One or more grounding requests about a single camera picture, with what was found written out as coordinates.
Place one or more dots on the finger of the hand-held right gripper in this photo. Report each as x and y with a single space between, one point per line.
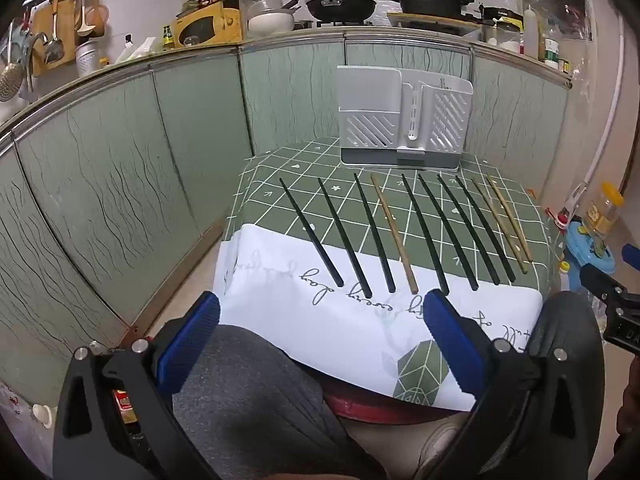
602 284
632 254

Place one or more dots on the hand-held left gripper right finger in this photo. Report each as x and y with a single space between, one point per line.
450 340

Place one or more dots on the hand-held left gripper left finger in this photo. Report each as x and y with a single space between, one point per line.
192 340

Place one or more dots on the white plastic utensil holder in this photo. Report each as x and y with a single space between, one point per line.
370 130

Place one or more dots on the blue plastic container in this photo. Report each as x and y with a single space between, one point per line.
590 260

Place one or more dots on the yellow cap bottle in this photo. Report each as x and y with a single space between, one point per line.
564 270

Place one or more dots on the yellow lid plastic jar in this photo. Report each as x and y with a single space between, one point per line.
602 212

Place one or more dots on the white plastic tool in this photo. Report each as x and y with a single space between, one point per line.
567 207

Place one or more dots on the person's left leg grey trousers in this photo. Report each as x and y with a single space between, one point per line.
260 400

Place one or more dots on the red plastic stool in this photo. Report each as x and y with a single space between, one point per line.
380 410

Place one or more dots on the person's light shoe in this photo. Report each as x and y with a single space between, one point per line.
437 450

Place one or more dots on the green checked tablecloth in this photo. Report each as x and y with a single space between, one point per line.
260 210

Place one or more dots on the small yellow jar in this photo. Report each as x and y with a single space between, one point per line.
564 66

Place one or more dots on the green label white bottle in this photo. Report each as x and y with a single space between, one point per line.
551 55

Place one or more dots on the white squeeze bottle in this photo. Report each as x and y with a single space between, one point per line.
530 35

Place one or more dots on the clear container white powder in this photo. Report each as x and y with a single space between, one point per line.
510 40

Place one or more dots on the small white container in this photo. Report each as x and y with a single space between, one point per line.
490 34

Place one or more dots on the black electric cooker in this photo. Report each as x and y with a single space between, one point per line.
502 14

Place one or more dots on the metal cup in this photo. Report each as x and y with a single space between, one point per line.
89 60

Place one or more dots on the yellow microwave oven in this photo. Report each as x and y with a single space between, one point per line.
205 27

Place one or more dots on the metal mesh strainer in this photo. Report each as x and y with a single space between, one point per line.
10 82

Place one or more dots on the black cooking pot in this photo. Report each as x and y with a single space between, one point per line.
430 4

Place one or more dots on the white rice pot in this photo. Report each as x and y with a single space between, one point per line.
270 22

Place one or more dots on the gas stove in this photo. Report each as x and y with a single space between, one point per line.
345 23

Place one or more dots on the wooden cutting board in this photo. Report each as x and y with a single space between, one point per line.
67 15

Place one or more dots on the black wok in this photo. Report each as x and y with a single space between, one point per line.
340 7

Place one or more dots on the white wall pipe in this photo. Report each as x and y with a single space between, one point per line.
612 105

